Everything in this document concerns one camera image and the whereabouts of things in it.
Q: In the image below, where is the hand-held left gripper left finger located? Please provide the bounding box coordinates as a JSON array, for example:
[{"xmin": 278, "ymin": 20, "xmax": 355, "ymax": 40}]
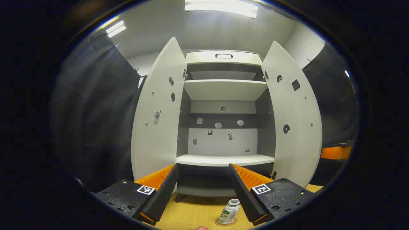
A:
[{"xmin": 91, "ymin": 164, "xmax": 179, "ymax": 226}]

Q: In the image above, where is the black backdrop cloth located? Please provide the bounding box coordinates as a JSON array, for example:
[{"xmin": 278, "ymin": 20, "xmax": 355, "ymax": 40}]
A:
[
  {"xmin": 302, "ymin": 43, "xmax": 360, "ymax": 187},
  {"xmin": 51, "ymin": 30, "xmax": 147, "ymax": 194}
]

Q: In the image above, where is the white and grey cabinet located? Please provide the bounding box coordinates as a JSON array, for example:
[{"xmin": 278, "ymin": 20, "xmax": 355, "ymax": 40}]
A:
[{"xmin": 176, "ymin": 50, "xmax": 276, "ymax": 198}]

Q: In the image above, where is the white cabinet shelf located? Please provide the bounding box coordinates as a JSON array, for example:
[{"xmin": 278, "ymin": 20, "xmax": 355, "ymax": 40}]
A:
[
  {"xmin": 176, "ymin": 154, "xmax": 275, "ymax": 167},
  {"xmin": 183, "ymin": 79, "xmax": 268, "ymax": 101}
]

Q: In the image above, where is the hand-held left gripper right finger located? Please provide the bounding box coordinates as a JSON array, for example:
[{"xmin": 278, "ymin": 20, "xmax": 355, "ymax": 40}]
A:
[{"xmin": 228, "ymin": 164, "xmax": 317, "ymax": 226}]

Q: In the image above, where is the small ceiling light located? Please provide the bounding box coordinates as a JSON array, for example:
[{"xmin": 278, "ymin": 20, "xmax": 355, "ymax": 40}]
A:
[{"xmin": 106, "ymin": 20, "xmax": 127, "ymax": 38}]

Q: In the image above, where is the round cork coaster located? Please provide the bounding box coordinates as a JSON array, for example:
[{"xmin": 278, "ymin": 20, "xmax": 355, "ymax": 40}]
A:
[{"xmin": 215, "ymin": 217, "xmax": 238, "ymax": 226}]

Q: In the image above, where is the long ceiling light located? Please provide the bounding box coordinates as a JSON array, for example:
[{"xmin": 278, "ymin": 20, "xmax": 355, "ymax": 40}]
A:
[{"xmin": 185, "ymin": 0, "xmax": 259, "ymax": 19}]

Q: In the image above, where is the white drink bottle green label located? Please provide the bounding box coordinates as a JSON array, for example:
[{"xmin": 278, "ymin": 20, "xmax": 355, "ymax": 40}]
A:
[{"xmin": 218, "ymin": 199, "xmax": 240, "ymax": 224}]

